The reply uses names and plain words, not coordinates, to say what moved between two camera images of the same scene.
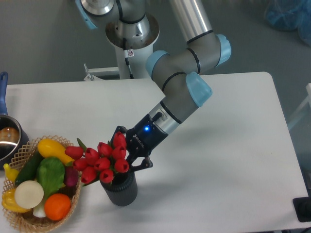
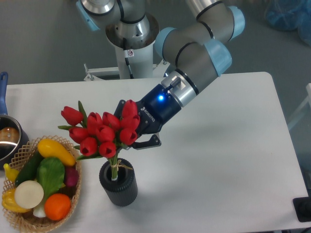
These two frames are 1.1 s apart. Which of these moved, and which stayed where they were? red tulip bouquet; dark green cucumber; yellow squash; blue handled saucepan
Moved: red tulip bouquet
Stayed: blue handled saucepan; yellow squash; dark green cucumber
